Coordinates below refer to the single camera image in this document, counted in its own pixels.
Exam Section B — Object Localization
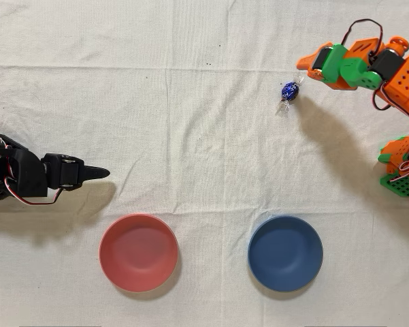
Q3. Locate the blue bowl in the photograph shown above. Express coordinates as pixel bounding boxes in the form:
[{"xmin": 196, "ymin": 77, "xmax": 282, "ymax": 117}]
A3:
[{"xmin": 247, "ymin": 215, "xmax": 324, "ymax": 293}]

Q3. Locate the green arm base plate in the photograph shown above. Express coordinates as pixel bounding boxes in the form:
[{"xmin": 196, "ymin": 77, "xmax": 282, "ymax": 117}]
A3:
[{"xmin": 379, "ymin": 172, "xmax": 409, "ymax": 198}]

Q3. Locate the blue candy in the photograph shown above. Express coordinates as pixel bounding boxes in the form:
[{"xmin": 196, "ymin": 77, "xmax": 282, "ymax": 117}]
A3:
[{"xmin": 275, "ymin": 73, "xmax": 306, "ymax": 119}]

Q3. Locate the pink bowl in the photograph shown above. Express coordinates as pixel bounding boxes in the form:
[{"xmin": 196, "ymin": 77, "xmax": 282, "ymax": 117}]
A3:
[{"xmin": 99, "ymin": 213, "xmax": 180, "ymax": 293}]

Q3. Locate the white tablecloth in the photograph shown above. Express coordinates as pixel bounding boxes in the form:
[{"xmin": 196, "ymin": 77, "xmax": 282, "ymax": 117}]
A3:
[{"xmin": 0, "ymin": 0, "xmax": 409, "ymax": 327}]

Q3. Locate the looped cable on orange arm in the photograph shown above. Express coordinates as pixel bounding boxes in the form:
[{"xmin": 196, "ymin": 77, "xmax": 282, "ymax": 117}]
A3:
[{"xmin": 340, "ymin": 18, "xmax": 386, "ymax": 47}]

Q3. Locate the looped cable on black arm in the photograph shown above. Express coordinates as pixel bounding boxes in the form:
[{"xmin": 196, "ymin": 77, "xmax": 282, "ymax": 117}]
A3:
[{"xmin": 5, "ymin": 175, "xmax": 64, "ymax": 206}]

